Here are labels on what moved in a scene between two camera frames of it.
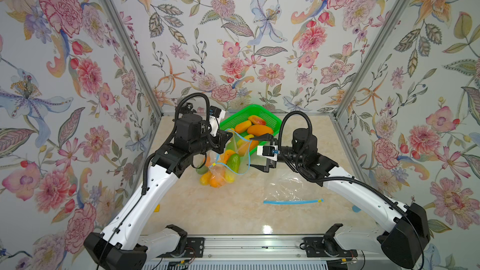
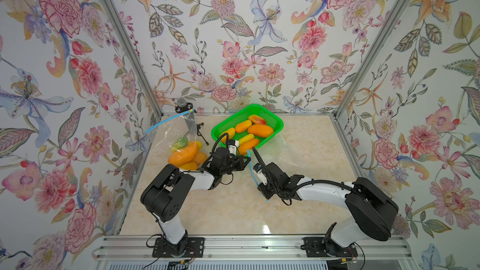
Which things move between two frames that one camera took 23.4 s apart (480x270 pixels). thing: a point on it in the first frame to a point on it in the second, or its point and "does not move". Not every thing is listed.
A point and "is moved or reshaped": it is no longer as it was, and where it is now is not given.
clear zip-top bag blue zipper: x=223 y=168 is moved or reshaped
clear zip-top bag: x=288 y=190 is moved or reshaped
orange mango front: x=259 y=130 does not move
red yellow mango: x=255 y=120 does not move
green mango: x=232 y=161 is moved or reshaped
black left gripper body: x=215 y=142 to x=232 y=165
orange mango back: x=242 y=127 does not move
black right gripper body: x=272 y=167 to x=269 y=189
